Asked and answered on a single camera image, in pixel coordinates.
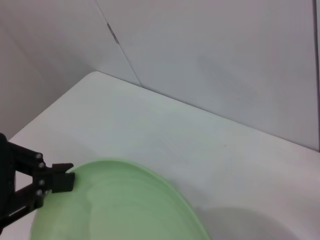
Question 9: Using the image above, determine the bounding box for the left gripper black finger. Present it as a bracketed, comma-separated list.
[0, 171, 76, 230]
[6, 141, 75, 177]

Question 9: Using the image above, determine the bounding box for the green plate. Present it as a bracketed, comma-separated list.
[29, 157, 212, 240]

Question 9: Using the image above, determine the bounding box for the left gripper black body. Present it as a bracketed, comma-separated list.
[0, 132, 17, 223]

